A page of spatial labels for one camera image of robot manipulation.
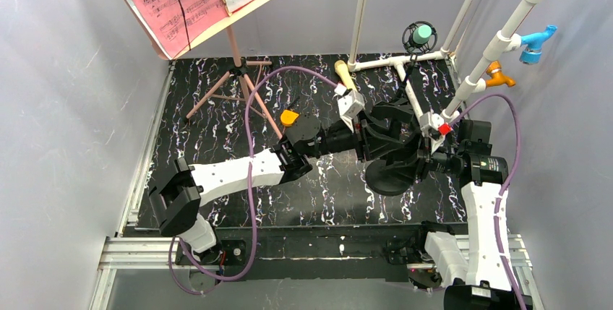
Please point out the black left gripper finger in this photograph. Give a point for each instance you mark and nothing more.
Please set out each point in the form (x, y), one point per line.
(396, 115)
(377, 142)

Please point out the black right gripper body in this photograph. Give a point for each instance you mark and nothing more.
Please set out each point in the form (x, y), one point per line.
(428, 155)

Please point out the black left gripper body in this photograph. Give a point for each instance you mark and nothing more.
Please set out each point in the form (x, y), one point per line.
(363, 136)

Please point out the black microphone stand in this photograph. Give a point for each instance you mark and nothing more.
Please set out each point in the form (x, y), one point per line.
(391, 187)

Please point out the cream yellow microphone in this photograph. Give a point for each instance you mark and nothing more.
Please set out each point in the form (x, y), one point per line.
(341, 69)

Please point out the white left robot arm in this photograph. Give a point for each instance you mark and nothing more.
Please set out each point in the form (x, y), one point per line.
(176, 199)

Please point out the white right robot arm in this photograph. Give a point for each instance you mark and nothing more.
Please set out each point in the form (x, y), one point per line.
(482, 277)

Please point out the small black tripod stand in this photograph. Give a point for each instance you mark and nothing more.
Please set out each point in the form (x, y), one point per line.
(404, 70)

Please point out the orange tape measure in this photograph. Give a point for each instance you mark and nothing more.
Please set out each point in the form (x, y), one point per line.
(288, 117)

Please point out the orange pipe fitting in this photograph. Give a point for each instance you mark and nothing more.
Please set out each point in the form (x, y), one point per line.
(497, 77)

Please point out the blue pipe fitting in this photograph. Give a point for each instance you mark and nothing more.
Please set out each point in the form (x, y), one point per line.
(533, 43)

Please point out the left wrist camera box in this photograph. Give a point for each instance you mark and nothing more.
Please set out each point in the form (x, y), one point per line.
(349, 106)

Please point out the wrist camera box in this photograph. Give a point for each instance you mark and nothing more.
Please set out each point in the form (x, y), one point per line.
(349, 106)
(434, 128)

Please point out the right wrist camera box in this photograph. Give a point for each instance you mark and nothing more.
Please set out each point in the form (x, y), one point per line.
(434, 128)

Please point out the green microphone in shock mount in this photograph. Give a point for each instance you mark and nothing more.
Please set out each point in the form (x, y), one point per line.
(419, 38)

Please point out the right robot arm base mount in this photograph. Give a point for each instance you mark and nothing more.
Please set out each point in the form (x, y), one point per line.
(421, 270)

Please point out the white PVC pipe frame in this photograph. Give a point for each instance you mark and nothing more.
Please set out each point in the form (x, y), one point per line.
(487, 28)

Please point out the aluminium rail frame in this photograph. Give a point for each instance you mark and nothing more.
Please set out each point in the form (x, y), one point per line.
(257, 244)

